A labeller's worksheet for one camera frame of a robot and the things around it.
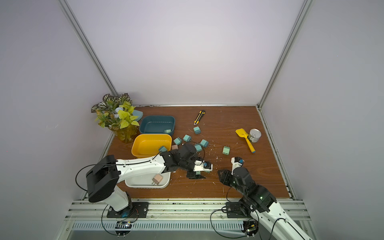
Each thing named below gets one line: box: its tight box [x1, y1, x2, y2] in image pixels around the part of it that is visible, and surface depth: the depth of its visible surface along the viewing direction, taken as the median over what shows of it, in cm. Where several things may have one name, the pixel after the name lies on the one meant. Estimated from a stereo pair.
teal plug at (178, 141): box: [173, 137, 182, 145], surface depth 99 cm
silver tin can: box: [248, 128, 262, 143], surface depth 99 cm
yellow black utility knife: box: [193, 110, 206, 126], surface depth 115 cm
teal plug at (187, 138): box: [183, 134, 192, 143], surface depth 100 cm
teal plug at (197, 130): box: [193, 126, 201, 135], surface depth 105 cm
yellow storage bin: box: [131, 133, 173, 158], surface depth 97 cm
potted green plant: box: [91, 93, 140, 144], surface depth 91 cm
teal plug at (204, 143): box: [200, 139, 210, 148], surface depth 98 cm
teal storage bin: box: [139, 115, 176, 136], surface depth 109 cm
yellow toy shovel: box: [235, 128, 256, 154], surface depth 102 cm
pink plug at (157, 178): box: [151, 174, 163, 186], surface depth 83 cm
